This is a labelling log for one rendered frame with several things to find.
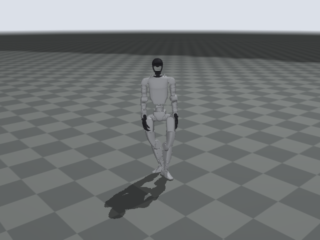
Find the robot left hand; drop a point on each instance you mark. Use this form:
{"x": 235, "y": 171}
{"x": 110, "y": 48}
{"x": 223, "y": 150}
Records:
{"x": 176, "y": 120}

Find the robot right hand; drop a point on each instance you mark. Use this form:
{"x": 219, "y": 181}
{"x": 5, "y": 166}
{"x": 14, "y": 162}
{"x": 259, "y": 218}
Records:
{"x": 144, "y": 123}

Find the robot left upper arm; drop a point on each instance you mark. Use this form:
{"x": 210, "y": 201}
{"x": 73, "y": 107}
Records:
{"x": 173, "y": 96}

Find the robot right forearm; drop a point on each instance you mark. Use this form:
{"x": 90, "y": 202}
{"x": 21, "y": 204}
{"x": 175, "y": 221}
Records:
{"x": 143, "y": 108}

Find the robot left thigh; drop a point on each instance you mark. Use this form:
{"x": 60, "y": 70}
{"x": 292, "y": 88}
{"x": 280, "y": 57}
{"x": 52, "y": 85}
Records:
{"x": 170, "y": 131}

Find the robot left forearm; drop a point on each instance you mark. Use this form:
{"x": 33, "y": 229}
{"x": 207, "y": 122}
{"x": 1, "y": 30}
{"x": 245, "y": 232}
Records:
{"x": 174, "y": 107}

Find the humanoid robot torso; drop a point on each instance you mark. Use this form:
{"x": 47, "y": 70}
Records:
{"x": 158, "y": 92}

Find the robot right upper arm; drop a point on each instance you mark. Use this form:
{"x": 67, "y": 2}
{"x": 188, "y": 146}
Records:
{"x": 144, "y": 88}

